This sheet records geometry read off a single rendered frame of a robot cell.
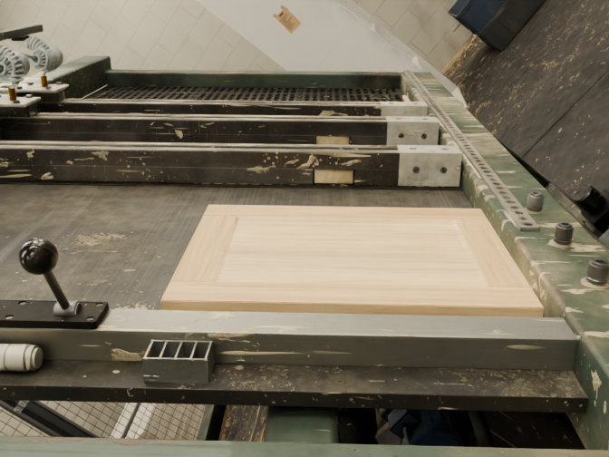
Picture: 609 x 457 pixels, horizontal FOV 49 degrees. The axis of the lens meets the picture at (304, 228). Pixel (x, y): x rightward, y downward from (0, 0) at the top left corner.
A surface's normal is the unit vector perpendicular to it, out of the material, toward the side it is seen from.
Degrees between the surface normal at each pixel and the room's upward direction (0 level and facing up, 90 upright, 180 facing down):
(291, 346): 90
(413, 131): 90
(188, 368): 89
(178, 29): 90
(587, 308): 53
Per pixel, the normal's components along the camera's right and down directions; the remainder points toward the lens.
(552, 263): 0.00, -0.93
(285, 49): -0.09, 0.43
